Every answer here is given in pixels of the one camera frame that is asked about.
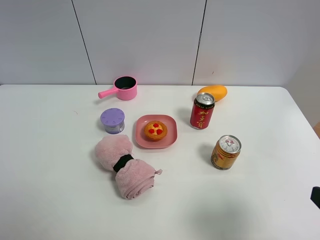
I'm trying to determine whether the gold drink can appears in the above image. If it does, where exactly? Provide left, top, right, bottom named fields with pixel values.
left=210, top=134, right=242, bottom=170

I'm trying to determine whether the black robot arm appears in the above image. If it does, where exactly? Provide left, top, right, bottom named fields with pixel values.
left=310, top=186, right=320, bottom=209

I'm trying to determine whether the toy fruit tart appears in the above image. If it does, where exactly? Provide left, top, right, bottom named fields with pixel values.
left=144, top=121, right=168, bottom=142

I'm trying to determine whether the pink square plate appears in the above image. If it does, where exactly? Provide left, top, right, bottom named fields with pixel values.
left=133, top=114, right=178, bottom=149

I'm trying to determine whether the red drink can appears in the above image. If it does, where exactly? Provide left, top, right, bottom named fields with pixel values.
left=190, top=92, right=215, bottom=130

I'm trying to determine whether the purple lidded round container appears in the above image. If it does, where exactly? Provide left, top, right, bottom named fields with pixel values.
left=100, top=108, right=125, bottom=134

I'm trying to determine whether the pink toy saucepan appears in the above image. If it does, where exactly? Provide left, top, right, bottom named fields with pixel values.
left=98, top=76, right=138, bottom=101

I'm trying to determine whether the rolled pink towel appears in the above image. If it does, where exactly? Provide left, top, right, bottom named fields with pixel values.
left=95, top=134, right=163, bottom=200

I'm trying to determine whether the yellow orange mango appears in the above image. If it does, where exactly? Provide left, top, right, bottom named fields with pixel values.
left=197, top=85, right=228, bottom=102

